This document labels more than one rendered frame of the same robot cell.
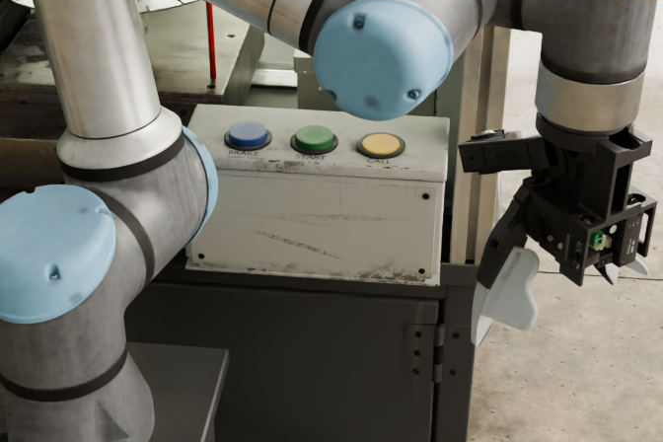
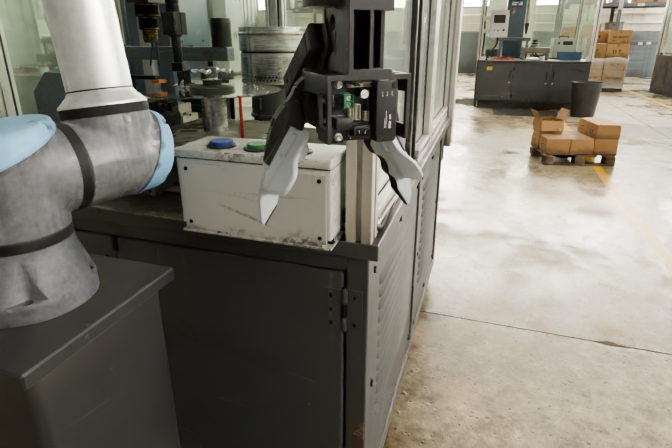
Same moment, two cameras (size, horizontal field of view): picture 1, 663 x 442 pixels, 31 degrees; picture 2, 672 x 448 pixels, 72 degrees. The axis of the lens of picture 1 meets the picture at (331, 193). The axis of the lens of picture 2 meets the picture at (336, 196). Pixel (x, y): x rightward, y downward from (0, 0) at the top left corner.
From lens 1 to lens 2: 65 cm
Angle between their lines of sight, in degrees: 18
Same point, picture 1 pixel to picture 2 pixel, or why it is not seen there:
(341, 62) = not seen: outside the picture
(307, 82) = not seen: hidden behind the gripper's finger
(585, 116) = not seen: outside the picture
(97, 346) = (17, 217)
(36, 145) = not seen: hidden behind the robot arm
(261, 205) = (222, 186)
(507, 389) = (436, 376)
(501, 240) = (277, 116)
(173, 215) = (119, 152)
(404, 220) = (306, 199)
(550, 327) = (466, 346)
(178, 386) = (123, 282)
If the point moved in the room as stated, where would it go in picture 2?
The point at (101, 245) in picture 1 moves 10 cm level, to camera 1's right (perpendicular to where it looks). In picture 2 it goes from (21, 136) to (100, 140)
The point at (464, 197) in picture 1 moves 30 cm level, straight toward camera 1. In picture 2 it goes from (351, 192) to (265, 279)
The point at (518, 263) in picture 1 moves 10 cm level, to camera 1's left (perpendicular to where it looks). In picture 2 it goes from (294, 143) to (189, 138)
